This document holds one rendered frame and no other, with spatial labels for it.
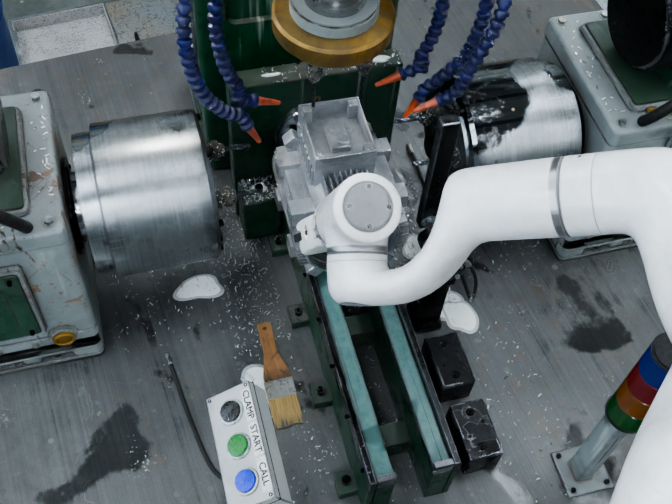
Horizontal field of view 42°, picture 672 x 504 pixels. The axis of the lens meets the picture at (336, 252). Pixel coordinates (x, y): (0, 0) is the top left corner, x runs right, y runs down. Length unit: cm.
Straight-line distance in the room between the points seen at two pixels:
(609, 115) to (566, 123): 7
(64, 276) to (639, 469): 86
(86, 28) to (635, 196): 207
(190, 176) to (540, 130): 57
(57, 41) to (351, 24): 159
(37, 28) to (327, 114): 148
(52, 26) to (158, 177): 150
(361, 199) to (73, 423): 72
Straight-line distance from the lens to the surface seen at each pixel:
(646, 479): 93
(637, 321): 172
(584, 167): 96
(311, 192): 141
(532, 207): 97
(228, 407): 121
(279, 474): 119
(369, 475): 133
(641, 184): 94
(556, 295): 170
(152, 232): 135
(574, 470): 153
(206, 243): 138
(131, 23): 270
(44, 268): 136
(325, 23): 125
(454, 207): 100
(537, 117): 148
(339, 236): 105
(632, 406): 127
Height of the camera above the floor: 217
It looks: 55 degrees down
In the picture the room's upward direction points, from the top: 6 degrees clockwise
